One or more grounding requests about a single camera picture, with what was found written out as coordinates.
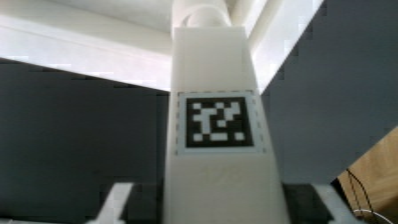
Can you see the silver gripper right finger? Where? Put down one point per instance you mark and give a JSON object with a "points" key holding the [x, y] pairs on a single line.
{"points": [[315, 205]]}

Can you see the white desk top tray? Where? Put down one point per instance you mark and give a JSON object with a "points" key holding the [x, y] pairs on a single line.
{"points": [[106, 37]]}

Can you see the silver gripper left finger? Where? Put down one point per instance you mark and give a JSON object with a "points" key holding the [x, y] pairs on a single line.
{"points": [[130, 205]]}

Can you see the white desk leg with tags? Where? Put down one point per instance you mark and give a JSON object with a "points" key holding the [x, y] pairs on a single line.
{"points": [[223, 187]]}

